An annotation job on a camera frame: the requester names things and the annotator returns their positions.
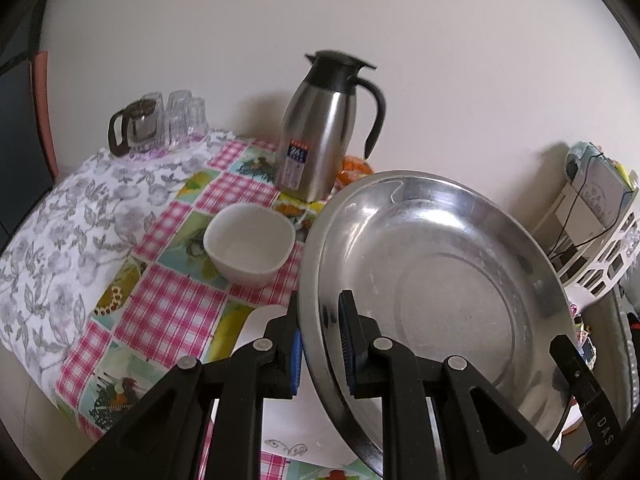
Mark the orange chair back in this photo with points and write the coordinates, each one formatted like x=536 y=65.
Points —
x=45 y=110

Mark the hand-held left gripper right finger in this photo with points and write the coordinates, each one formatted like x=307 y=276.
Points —
x=346 y=345

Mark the pink checkered tablecloth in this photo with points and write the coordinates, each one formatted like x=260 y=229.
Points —
x=170 y=305

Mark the large stainless steel plate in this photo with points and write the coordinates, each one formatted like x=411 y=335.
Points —
x=450 y=270

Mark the grey floral cloth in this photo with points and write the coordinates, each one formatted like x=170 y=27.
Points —
x=65 y=240

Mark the grey paper box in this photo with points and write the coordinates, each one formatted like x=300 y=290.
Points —
x=597 y=185

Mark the stainless steel thermos jug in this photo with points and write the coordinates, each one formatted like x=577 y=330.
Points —
x=315 y=135

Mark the colourful snack packet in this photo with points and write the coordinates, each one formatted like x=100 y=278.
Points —
x=582 y=335

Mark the orange snack packet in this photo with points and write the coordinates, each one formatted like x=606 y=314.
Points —
x=352 y=170

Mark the grey round tray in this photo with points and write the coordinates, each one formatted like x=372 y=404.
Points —
x=605 y=340

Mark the white floral plate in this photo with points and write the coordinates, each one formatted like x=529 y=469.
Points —
x=300 y=430

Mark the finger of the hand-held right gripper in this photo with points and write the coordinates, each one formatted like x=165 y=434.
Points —
x=585 y=390

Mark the white plastic basket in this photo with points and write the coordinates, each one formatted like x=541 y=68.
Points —
x=607 y=260

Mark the clear drinking glass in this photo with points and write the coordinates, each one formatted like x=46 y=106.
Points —
x=154 y=102
x=197 y=115
x=176 y=120

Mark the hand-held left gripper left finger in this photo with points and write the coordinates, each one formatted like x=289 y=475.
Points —
x=296 y=360

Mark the white square bowl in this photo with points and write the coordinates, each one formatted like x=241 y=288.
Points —
x=247 y=245

